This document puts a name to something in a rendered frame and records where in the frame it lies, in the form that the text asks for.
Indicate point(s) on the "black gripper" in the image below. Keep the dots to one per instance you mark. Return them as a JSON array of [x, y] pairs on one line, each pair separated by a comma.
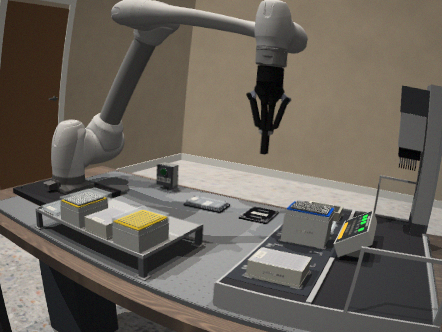
[[269, 89]]

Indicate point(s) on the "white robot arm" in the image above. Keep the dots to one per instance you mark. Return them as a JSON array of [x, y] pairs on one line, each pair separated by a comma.
[[74, 147]]

